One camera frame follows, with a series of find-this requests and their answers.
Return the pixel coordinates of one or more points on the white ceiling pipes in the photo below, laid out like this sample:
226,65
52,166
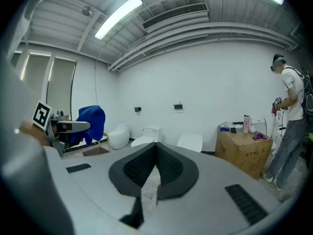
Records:
200,37

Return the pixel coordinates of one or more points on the wooden chair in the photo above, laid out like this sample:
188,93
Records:
96,151

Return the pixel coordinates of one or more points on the white egg-shaped toilet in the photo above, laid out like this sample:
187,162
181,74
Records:
119,137

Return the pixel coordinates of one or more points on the pink tumbler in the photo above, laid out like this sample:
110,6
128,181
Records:
247,125

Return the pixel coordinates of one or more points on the small blue cloth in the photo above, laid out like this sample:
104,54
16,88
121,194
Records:
224,129

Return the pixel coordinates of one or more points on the large cardboard box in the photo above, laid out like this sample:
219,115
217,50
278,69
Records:
239,153

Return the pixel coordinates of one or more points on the person's grey sweatshirt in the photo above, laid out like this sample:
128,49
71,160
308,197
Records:
22,180

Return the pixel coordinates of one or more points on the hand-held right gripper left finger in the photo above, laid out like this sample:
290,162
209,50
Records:
97,175

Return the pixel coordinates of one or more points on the grey window blind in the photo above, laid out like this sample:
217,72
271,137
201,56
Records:
61,87
36,75

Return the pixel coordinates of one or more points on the person's left forearm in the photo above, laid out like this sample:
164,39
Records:
31,132

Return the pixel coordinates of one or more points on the blue wiping cloth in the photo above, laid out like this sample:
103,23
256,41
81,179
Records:
94,120

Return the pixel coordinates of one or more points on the long ceiling light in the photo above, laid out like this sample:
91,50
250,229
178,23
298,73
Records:
118,17

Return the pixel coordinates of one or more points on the white toilet with tank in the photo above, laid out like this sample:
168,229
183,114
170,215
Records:
151,133

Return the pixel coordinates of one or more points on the round ceiling fixture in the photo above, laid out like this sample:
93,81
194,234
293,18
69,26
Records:
87,10

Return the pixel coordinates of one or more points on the black pouch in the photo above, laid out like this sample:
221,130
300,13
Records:
233,130

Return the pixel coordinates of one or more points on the ceiling air vent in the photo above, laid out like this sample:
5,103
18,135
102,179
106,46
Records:
176,15

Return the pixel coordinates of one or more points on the black wall holder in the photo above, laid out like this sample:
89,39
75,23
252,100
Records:
178,106
137,109

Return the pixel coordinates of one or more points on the white flat-lid toilet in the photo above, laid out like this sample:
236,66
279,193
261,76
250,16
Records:
190,141

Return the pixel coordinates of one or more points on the white crumpled cloth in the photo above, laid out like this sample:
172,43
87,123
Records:
226,124

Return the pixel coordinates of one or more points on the purple cloth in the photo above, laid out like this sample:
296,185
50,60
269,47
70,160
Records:
259,136

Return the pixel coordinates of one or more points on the white plastic bag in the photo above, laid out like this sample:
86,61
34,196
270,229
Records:
252,130

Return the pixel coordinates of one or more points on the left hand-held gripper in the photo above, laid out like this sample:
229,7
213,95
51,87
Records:
41,115

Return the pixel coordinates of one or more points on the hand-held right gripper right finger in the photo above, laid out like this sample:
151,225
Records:
215,180

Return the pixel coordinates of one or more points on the black metal tool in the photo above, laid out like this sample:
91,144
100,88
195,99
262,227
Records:
238,123

